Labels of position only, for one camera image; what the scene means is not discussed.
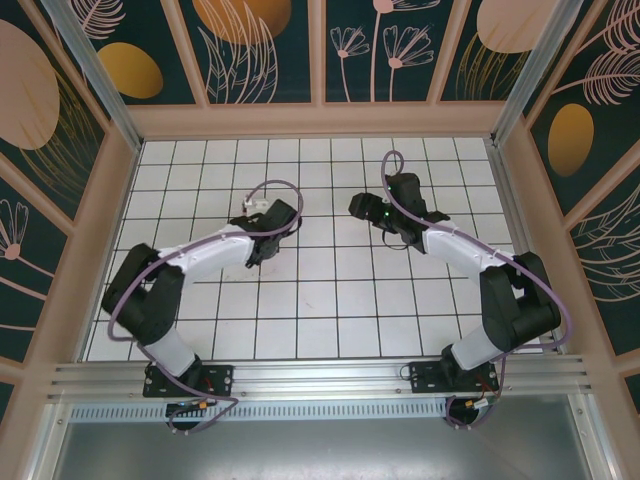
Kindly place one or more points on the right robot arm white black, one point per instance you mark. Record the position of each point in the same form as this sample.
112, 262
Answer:
520, 305

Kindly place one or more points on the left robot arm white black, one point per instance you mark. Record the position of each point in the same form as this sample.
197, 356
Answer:
145, 300

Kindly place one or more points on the grey metal sheet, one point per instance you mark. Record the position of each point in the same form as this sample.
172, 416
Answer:
320, 452

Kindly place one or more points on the aluminium side rail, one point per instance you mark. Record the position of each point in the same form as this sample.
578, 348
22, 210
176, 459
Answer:
510, 200

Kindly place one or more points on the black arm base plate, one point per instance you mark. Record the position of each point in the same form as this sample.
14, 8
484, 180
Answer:
220, 375
425, 377

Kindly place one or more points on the aluminium front rail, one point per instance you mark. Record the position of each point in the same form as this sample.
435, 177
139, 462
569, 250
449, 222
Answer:
320, 377

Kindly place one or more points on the aluminium corner post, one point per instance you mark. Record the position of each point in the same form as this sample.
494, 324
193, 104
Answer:
530, 70
93, 70

